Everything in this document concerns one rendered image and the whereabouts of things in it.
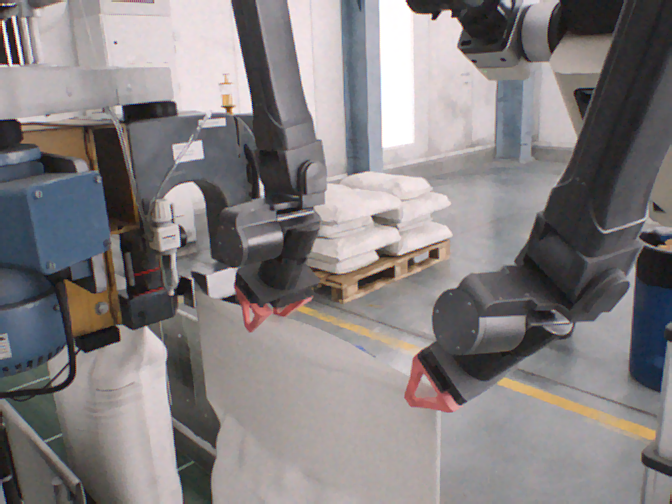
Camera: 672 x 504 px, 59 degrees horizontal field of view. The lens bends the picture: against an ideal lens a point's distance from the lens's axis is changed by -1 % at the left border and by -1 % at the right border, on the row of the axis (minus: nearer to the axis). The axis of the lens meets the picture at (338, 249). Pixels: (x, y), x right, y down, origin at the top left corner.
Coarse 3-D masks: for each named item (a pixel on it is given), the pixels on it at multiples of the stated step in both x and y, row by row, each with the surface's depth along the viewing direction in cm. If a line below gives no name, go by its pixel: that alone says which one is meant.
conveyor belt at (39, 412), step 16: (48, 368) 225; (0, 384) 214; (16, 384) 214; (32, 384) 213; (32, 400) 202; (48, 400) 202; (32, 416) 192; (48, 416) 192; (48, 432) 183; (64, 448) 175; (176, 464) 165; (192, 464) 165; (192, 480) 158; (208, 480) 158; (192, 496) 152; (208, 496) 152
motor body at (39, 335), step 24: (24, 144) 70; (0, 168) 63; (24, 168) 66; (0, 288) 65; (24, 288) 67; (48, 288) 70; (0, 312) 64; (24, 312) 66; (48, 312) 68; (0, 336) 65; (24, 336) 66; (48, 336) 69; (0, 360) 65; (24, 360) 67; (48, 360) 70
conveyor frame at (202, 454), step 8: (176, 424) 177; (176, 432) 176; (184, 432) 173; (176, 440) 178; (184, 440) 174; (192, 440) 170; (200, 440) 169; (176, 448) 173; (184, 448) 175; (192, 448) 171; (200, 448) 167; (208, 448) 165; (192, 456) 172; (200, 456) 168; (208, 456) 165; (200, 464) 169; (208, 464) 166; (208, 472) 162
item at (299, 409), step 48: (240, 336) 90; (288, 336) 88; (240, 384) 93; (288, 384) 81; (336, 384) 75; (384, 384) 71; (240, 432) 97; (288, 432) 84; (336, 432) 78; (384, 432) 73; (432, 432) 68; (240, 480) 90; (288, 480) 84; (336, 480) 80; (384, 480) 75; (432, 480) 69
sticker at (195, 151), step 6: (174, 144) 97; (180, 144) 98; (192, 144) 99; (198, 144) 100; (174, 150) 97; (180, 150) 98; (186, 150) 99; (192, 150) 99; (198, 150) 100; (174, 156) 97; (186, 156) 99; (192, 156) 100; (198, 156) 100
